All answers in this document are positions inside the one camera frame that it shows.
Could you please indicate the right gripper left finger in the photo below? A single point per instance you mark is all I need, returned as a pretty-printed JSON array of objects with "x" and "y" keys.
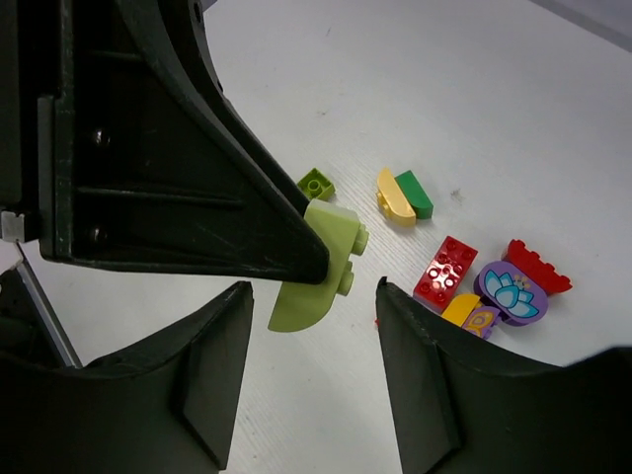
[{"x": 166, "y": 404}]

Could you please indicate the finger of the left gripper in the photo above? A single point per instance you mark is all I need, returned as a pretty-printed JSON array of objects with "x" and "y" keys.
[{"x": 154, "y": 171}]

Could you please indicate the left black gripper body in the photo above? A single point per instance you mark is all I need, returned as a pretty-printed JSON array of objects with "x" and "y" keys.
[{"x": 31, "y": 40}]

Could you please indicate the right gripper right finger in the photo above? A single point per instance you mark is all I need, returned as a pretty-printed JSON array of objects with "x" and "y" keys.
[{"x": 463, "y": 405}]

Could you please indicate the lime curved lego brick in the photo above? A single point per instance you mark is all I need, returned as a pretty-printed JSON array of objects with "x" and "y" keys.
[{"x": 300, "y": 306}]

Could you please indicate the purple butterfly lego piece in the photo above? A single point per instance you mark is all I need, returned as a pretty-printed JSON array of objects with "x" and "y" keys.
[{"x": 482, "y": 321}]

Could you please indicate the yellow curved lego brick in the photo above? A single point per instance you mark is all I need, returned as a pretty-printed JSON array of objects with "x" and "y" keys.
[{"x": 460, "y": 308}]

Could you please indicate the purple lotus lego piece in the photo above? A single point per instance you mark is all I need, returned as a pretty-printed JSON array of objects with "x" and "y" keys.
[{"x": 520, "y": 299}]

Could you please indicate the red rectangular lego brick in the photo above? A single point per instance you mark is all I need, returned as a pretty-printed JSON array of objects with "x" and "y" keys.
[{"x": 444, "y": 274}]

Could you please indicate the red scalloped lego brick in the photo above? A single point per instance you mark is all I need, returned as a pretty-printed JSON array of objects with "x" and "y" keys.
[{"x": 532, "y": 265}]

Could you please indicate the lime square lego brick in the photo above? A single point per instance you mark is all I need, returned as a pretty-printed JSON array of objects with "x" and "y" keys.
[{"x": 315, "y": 185}]

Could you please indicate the dark green curved lego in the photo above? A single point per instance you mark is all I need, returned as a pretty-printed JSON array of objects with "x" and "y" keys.
[{"x": 415, "y": 194}]

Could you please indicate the pale yellow curved lego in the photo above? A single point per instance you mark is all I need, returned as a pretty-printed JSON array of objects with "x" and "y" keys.
[{"x": 392, "y": 201}]

